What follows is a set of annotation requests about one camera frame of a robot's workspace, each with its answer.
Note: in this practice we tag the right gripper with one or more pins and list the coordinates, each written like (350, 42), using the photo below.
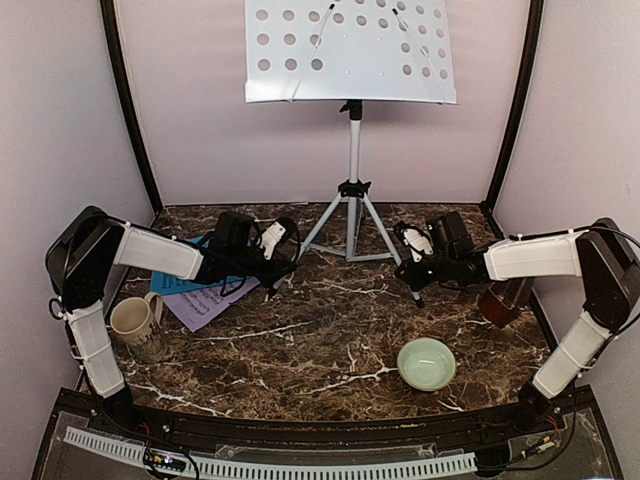
(410, 269)

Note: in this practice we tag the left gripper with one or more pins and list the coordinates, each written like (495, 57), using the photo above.
(277, 263)

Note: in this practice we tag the purple sheet music page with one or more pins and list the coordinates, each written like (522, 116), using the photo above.
(197, 308)

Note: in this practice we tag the blue sheet music page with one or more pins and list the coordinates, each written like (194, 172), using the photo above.
(166, 284)

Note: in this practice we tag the grey folding music stand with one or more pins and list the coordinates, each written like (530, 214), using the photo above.
(351, 52)

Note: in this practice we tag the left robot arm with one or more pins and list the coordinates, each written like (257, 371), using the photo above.
(83, 259)

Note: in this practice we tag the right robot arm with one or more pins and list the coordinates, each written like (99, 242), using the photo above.
(599, 256)

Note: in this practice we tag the brown wooden metronome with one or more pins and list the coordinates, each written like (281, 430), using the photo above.
(502, 302)

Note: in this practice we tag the pale green ceramic bowl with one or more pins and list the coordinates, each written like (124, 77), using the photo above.
(426, 364)

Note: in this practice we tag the cream printed mug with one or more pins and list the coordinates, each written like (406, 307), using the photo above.
(137, 321)

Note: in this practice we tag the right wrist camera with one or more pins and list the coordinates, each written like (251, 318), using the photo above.
(418, 242)

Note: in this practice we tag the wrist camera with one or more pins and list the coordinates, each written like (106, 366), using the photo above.
(418, 242)
(277, 233)

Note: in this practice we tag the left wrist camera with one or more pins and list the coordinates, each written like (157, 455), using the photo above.
(277, 233)

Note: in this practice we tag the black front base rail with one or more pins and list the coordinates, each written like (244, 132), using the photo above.
(480, 429)

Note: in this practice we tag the grey slotted cable duct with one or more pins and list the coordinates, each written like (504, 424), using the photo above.
(235, 462)

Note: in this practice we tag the right black frame post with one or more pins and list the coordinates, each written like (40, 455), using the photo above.
(516, 112)

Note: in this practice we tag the black frame post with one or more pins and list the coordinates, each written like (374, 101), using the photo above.
(516, 112)
(119, 71)

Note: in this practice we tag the left black frame post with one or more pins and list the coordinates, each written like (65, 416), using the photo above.
(119, 71)

